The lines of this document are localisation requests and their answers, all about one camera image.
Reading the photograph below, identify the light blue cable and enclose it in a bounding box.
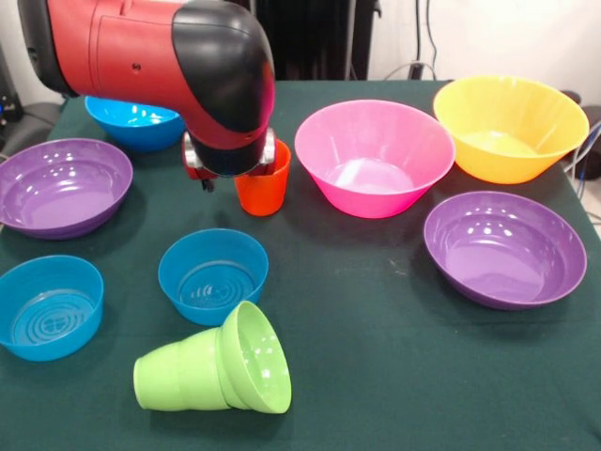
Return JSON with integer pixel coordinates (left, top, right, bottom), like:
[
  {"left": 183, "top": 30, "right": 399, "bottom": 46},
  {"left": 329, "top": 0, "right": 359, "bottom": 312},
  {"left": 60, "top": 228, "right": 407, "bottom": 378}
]
[{"left": 565, "top": 119, "right": 601, "bottom": 182}]

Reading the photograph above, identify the blue bowl with ringed bottom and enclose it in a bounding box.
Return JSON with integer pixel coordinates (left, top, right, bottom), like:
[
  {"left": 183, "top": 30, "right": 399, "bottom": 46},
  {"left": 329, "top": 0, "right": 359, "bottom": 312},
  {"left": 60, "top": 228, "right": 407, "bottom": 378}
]
[
  {"left": 0, "top": 255, "right": 105, "bottom": 363},
  {"left": 157, "top": 227, "right": 270, "bottom": 328}
]

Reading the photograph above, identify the deep smooth blue bowl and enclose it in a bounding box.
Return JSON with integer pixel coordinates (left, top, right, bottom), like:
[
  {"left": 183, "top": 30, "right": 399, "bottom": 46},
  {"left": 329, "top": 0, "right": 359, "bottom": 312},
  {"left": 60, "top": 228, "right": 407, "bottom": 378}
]
[{"left": 84, "top": 95, "right": 188, "bottom": 154}]

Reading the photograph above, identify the purple bowl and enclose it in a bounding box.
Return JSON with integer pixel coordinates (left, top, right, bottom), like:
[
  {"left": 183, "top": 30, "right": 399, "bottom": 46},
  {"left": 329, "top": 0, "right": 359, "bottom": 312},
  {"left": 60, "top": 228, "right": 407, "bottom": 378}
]
[
  {"left": 423, "top": 190, "right": 588, "bottom": 311},
  {"left": 0, "top": 137, "right": 134, "bottom": 241}
]

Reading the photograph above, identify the black equipment rack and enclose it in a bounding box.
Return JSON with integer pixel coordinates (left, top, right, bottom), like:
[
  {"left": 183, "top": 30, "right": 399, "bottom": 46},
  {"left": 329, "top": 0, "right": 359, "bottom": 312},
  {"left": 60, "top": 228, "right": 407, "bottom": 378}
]
[{"left": 0, "top": 44, "right": 23, "bottom": 142}]

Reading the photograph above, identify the small green bowl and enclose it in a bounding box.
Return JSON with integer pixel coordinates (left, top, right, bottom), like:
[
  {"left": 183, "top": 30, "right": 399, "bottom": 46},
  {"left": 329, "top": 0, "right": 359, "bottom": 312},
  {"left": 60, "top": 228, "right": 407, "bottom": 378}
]
[{"left": 215, "top": 300, "right": 293, "bottom": 415}]

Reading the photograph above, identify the dark green tablecloth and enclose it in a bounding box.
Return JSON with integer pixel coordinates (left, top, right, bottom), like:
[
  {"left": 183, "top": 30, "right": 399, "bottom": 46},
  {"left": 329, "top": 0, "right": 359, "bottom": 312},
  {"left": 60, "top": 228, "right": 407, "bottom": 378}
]
[{"left": 0, "top": 78, "right": 601, "bottom": 451}]

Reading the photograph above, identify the pink bowl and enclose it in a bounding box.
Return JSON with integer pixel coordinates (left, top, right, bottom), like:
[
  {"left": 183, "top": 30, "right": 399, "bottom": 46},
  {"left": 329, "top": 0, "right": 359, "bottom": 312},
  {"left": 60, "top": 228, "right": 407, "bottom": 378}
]
[{"left": 294, "top": 100, "right": 456, "bottom": 220}]

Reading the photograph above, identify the orange cup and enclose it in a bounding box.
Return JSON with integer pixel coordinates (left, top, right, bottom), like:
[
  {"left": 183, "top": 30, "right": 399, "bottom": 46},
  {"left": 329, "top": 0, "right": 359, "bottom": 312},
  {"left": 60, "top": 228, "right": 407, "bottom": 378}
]
[{"left": 233, "top": 138, "right": 293, "bottom": 217}]

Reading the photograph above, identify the black rounded seat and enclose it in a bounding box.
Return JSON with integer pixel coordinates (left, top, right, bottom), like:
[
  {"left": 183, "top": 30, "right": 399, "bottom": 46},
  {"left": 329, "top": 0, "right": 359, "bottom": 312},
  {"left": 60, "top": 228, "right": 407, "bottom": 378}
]
[{"left": 8, "top": 100, "right": 63, "bottom": 156}]

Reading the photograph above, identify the green cup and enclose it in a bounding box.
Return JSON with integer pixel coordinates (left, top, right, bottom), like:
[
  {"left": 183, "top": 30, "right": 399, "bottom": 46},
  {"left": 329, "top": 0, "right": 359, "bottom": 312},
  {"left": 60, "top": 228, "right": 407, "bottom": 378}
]
[{"left": 132, "top": 327, "right": 227, "bottom": 412}]

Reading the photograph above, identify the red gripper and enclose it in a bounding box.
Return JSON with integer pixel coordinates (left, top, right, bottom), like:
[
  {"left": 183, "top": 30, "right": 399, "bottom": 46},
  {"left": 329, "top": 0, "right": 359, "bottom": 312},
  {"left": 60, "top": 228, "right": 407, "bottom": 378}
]
[{"left": 181, "top": 127, "right": 280, "bottom": 194}]

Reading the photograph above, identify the black plug with grey cable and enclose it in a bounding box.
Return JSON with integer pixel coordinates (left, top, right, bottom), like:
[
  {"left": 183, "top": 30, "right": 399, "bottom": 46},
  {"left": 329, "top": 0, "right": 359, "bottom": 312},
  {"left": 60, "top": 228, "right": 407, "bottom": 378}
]
[{"left": 384, "top": 59, "right": 436, "bottom": 81}]

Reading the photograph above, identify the yellow-orange bowl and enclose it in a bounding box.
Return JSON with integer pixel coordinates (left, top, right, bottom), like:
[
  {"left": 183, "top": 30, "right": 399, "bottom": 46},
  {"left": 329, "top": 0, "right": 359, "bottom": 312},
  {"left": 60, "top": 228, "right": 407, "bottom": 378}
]
[{"left": 432, "top": 74, "right": 591, "bottom": 185}]

